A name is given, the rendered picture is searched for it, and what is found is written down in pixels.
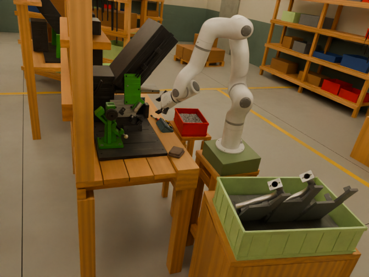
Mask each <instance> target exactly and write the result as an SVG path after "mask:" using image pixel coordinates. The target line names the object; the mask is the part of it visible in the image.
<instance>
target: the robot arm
mask: <svg viewBox="0 0 369 277"><path fill-rule="evenodd" d="M253 30H254V27H253V24H252V22H251V21H250V20H249V19H247V18H246V17H244V16H242V15H234V16H233V17H231V18H220V17H218V18H211V19H208V20H207V21H205V22H204V24H203V25H202V27H201V29H200V32H199V35H198V38H197V41H196V43H195V46H194V49H193V52H192V55H191V58H190V61H189V63H188V64H187V65H186V66H185V67H184V68H183V69H182V70H181V71H180V72H179V74H178V75H177V77H176V80H175V82H174V85H173V88H172V91H168V92H167V90H165V91H164V92H163V93H162V95H160V97H158V98H157V99H155V100H156V101H158V102H160V101H161V109H159V110H157V111H155V113H157V114H160V113H163V114H167V111H168V110H169V109H170V108H172V107H174V106H175V105H176V104H177V103H180V102H182V101H184V100H186V99H188V98H190V97H192V96H194V95H196V94H198V93H199V92H200V87H199V84H198V83H197V82H196V81H195V80H192V79H193V78H194V77H195V76H196V75H197V74H199V73H200V72H202V70H203V69H204V66H205V63H206V61H207V58H208V56H209V53H210V51H211V48H212V46H213V43H214V41H215V39H216V38H227V39H229V42H230V49H231V73H230V79H229V82H228V95H229V97H230V99H231V101H232V106H231V109H230V110H228V111H227V113H226V119H225V124H224V129H223V134H222V138H220V139H218V140H217V141H216V147H217V148H218V149H219V150H220V151H222V152H225V153H228V154H239V153H242V152H243V151H244V144H243V143H242V140H241V137H242V132H243V126H244V122H245V117H246V115H247V114H248V112H249V111H250V110H251V108H252V106H253V102H254V99H253V95H252V93H251V91H250V90H249V89H248V87H247V74H248V69H249V47H248V41H247V38H248V37H250V36H251V35H252V33H253ZM162 109H164V110H162Z"/></svg>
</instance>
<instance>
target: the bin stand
mask: <svg viewBox="0 0 369 277"><path fill-rule="evenodd" d="M169 123H170V125H171V126H172V127H173V128H172V129H173V130H174V133H175V134H176V136H177V137H178V139H179V140H180V141H181V143H182V144H183V145H184V147H185V149H186V148H187V151H188V153H189V154H190V155H191V157H192V155H193V149H194V142H195V140H203V141H202V144H201V148H200V150H202V149H203V145H204V141H208V140H211V136H210V135H209V134H208V133H207V135H206V137H182V136H181V134H180V132H179V130H178V128H177V126H176V124H175V122H174V120H173V121H169ZM186 141H188V142H187V144H186ZM168 189H169V182H163V186H162V192H161V195H162V197H163V198H165V197H167V195H168ZM175 196H176V191H175V189H174V188H173V193H172V201H171V209H170V215H171V217H172V216H173V212H174V204H175Z"/></svg>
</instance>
